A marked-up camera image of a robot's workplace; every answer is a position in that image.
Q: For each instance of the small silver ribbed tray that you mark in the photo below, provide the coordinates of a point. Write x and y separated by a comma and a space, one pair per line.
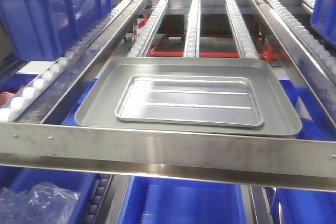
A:
194, 100

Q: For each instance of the large grey serving tray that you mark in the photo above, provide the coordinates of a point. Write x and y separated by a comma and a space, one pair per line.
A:
280, 117

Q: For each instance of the centre white roller track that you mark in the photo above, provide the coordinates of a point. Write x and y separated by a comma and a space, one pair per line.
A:
192, 38

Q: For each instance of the white roller track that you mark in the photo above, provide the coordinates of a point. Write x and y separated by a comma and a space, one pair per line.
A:
192, 38
142, 44
244, 43
303, 34
30, 92

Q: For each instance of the blue bin lower centre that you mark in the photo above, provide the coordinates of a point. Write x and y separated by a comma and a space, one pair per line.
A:
160, 200

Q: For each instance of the blue bin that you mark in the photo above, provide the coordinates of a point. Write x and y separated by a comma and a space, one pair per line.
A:
23, 179
301, 206
43, 30
160, 200
323, 19

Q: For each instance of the lower black roller track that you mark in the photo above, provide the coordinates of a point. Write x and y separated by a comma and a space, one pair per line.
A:
99, 194

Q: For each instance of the blue bin top left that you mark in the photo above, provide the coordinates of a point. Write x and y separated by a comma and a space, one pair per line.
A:
43, 30

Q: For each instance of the left white roller track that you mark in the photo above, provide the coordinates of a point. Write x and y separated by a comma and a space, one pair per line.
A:
30, 92

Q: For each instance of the right white roller track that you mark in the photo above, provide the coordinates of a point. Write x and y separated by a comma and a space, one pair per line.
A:
303, 34

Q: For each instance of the clear plastic bag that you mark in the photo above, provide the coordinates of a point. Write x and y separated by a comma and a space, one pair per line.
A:
44, 203

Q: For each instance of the blue bin lower left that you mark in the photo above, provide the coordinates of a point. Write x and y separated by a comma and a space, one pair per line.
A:
23, 179

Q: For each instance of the blue bin lower right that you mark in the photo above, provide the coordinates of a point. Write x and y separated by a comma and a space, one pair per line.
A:
301, 206

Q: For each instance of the blue bin top right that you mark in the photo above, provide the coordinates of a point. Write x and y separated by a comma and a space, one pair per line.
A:
323, 19

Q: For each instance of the red metal cart frame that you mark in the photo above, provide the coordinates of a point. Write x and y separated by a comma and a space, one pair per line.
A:
216, 40

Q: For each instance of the steel flow rack frame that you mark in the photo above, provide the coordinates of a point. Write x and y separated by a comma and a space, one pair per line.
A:
170, 151

